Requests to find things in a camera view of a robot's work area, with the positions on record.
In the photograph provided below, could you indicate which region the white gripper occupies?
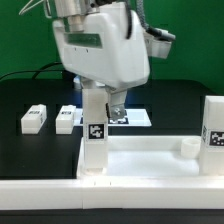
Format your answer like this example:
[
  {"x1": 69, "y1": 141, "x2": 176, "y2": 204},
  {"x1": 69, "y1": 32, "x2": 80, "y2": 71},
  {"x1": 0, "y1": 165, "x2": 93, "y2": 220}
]
[{"x1": 53, "y1": 3, "x2": 150, "y2": 120}]

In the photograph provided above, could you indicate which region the white desk top tray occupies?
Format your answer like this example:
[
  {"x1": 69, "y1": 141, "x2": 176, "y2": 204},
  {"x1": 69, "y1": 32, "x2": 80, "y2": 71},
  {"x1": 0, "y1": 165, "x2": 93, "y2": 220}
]
[{"x1": 77, "y1": 136, "x2": 224, "y2": 181}]

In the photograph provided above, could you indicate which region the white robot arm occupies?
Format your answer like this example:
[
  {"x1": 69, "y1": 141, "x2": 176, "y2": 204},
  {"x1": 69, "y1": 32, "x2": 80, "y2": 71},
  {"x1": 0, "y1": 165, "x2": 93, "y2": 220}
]
[{"x1": 44, "y1": 0, "x2": 150, "y2": 120}]

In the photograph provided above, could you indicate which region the fiducial marker sheet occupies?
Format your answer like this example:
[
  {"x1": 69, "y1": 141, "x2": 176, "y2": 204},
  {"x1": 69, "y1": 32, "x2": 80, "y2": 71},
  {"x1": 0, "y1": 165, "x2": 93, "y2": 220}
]
[{"x1": 74, "y1": 108, "x2": 151, "y2": 127}]

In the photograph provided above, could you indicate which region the black cable on table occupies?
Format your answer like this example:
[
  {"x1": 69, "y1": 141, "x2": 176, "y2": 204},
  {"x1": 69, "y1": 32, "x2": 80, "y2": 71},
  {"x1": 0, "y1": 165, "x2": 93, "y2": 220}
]
[{"x1": 0, "y1": 61, "x2": 68, "y2": 84}]

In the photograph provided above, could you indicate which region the braided grey gripper cable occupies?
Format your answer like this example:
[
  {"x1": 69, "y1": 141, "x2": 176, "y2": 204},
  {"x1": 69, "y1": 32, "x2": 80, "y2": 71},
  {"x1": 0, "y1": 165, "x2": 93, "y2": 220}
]
[{"x1": 134, "y1": 0, "x2": 177, "y2": 43}]

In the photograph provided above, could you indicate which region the white front guide rail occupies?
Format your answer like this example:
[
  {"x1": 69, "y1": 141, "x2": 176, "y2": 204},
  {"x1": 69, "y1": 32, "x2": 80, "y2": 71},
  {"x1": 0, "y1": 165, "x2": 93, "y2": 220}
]
[{"x1": 0, "y1": 177, "x2": 224, "y2": 210}]

